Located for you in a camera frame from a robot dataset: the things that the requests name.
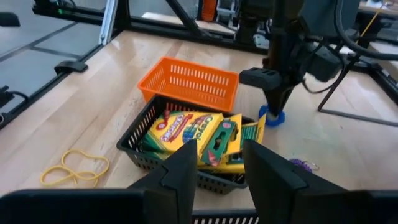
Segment orange slotted plastic basket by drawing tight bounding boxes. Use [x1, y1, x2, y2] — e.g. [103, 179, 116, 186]
[137, 56, 239, 113]

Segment silver aluminium bar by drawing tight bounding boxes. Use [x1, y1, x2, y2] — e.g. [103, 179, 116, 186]
[98, 0, 119, 46]

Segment wooden shelf riser black legs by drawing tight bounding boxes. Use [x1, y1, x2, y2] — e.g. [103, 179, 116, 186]
[317, 40, 398, 128]

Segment yellow floor cable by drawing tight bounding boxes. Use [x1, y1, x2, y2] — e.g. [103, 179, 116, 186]
[357, 0, 389, 35]

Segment black slotted plastic basket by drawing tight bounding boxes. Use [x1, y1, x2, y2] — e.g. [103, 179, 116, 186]
[116, 95, 256, 195]
[191, 208, 259, 224]

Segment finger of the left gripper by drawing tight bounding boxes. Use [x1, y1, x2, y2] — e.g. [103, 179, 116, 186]
[264, 88, 279, 116]
[278, 85, 295, 116]

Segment blue spiral wrist coil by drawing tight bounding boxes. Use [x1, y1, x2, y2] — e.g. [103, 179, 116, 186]
[258, 104, 286, 128]

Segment yellow rubber band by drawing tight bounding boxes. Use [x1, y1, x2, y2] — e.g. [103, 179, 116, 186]
[39, 149, 110, 189]

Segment black metal rig frame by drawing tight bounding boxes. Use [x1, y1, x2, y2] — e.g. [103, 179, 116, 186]
[30, 0, 271, 55]

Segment purple spiral wrist coil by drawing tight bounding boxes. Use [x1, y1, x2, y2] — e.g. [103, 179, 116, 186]
[289, 158, 320, 174]

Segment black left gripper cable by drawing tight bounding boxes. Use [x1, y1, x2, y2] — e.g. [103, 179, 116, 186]
[334, 0, 398, 62]

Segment black table edge clamp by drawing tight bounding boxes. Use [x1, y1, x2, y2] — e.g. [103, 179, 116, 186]
[54, 60, 89, 75]

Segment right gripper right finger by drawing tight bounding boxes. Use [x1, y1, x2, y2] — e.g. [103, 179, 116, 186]
[243, 139, 346, 224]

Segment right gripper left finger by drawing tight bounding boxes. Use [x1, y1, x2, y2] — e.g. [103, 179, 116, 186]
[127, 139, 198, 224]

